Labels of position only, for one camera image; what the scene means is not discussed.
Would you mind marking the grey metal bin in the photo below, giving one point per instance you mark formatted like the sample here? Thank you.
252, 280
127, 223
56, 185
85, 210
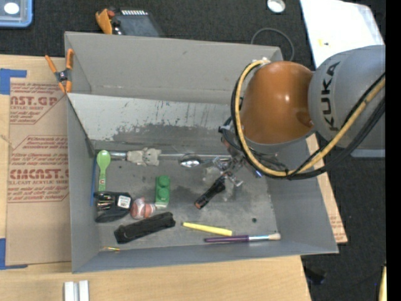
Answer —
188, 130

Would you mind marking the green toy building block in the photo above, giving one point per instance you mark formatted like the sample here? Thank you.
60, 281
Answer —
162, 191

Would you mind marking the grey toy animal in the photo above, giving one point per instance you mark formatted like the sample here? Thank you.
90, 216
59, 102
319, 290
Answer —
145, 157

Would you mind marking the shiny metal spoon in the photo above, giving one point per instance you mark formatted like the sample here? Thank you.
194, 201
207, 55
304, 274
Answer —
190, 162

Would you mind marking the brown cardboard board red print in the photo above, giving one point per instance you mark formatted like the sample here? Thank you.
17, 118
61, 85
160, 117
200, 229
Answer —
37, 168

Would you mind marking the green plastic spoon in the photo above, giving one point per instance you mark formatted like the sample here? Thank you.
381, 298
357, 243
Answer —
103, 161

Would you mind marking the yellow pen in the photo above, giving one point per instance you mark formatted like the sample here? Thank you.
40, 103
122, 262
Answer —
206, 229

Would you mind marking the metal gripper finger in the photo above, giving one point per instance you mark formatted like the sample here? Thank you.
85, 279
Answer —
235, 180
223, 165

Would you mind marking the blue thin stick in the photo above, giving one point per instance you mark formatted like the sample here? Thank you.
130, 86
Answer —
93, 183

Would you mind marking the red and white toy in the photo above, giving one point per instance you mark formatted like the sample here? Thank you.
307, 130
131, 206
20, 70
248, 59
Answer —
141, 209

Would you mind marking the black flashlight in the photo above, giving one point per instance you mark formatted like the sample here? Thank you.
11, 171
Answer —
210, 193

